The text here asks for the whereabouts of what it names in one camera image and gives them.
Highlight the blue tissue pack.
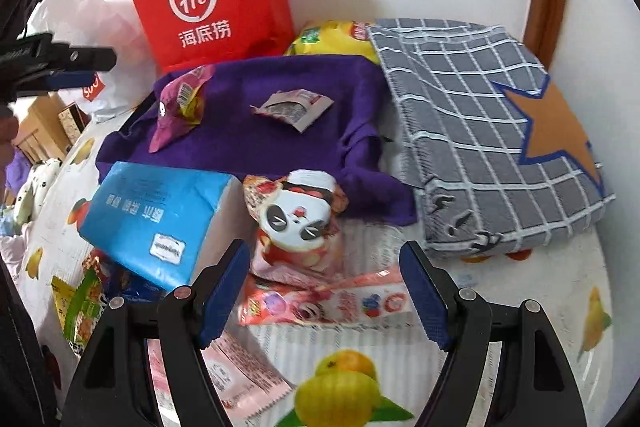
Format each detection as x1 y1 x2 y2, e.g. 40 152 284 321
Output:
79 161 246 293

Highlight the panda print snack packet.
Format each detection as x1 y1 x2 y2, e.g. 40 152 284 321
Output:
242 169 349 280

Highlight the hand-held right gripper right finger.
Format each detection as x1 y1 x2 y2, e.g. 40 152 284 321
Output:
398 241 588 427

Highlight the white plastic bag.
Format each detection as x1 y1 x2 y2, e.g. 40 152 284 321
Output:
27 0 163 122

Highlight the fruit print bed sheet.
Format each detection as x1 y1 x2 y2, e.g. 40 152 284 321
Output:
10 97 631 427

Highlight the yellow chip bag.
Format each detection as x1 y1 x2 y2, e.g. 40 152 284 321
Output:
285 19 381 65

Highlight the dark blue snack packet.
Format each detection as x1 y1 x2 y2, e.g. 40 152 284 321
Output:
107 272 166 303

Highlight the wooden cabinet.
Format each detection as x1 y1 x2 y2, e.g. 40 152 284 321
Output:
12 94 91 162

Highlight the white spotted plush toy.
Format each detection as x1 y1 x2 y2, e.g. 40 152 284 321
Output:
12 157 63 228

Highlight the long pink snack packet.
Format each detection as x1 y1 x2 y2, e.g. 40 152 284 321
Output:
237 269 416 328

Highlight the silver torn wrapper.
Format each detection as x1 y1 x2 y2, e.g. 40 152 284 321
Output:
250 89 335 134

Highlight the purple cloth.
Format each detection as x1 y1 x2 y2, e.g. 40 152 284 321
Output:
95 54 418 228

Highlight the grey checked blanket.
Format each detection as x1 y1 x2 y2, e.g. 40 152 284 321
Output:
367 18 618 258

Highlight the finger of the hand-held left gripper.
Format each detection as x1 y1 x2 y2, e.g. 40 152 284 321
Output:
12 71 102 100
30 33 119 74

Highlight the purple snack packet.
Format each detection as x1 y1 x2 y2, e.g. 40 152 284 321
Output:
148 64 217 154

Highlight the pale pink snack packet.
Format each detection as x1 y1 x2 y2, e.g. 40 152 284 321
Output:
145 339 173 413
200 329 293 423

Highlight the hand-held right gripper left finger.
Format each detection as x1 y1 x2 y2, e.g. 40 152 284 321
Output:
62 239 251 427

